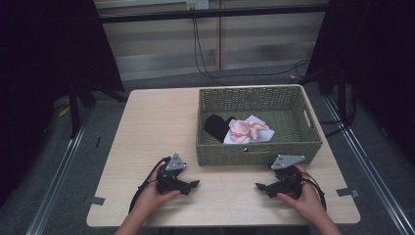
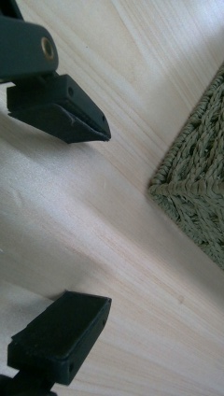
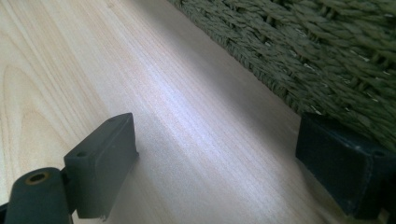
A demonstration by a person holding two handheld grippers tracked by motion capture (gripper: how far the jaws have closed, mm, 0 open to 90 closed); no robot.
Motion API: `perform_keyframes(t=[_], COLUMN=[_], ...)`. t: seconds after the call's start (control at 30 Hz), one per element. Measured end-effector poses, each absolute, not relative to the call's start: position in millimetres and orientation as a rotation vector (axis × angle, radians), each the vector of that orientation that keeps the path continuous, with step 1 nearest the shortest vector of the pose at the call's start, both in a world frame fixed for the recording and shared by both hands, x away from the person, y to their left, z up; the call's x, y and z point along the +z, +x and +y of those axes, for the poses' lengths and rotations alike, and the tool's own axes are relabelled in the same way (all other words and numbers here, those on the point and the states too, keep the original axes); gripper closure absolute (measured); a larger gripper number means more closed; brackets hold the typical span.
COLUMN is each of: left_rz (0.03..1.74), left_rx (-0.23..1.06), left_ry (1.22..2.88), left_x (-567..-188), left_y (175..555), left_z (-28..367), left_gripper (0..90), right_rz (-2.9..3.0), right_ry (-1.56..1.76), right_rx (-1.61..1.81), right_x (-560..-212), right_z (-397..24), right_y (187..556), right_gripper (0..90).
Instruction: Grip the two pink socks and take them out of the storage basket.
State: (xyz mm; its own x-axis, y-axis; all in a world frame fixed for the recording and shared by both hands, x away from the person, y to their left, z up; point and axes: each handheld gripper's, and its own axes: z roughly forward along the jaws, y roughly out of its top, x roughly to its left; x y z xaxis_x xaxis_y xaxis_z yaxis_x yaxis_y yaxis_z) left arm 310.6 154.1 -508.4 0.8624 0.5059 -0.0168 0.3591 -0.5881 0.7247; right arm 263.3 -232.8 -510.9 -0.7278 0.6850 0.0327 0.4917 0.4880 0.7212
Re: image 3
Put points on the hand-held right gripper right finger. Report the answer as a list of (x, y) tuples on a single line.
[(345, 168)]

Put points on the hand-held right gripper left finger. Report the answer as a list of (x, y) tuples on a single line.
[(99, 168)]

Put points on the green woven basket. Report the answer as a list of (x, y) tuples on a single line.
[(311, 40)]

